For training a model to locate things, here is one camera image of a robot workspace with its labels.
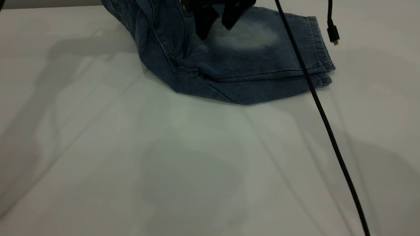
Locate blue denim shorts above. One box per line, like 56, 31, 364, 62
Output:
93, 0, 339, 109

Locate black cable with plug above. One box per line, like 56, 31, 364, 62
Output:
325, 0, 341, 46

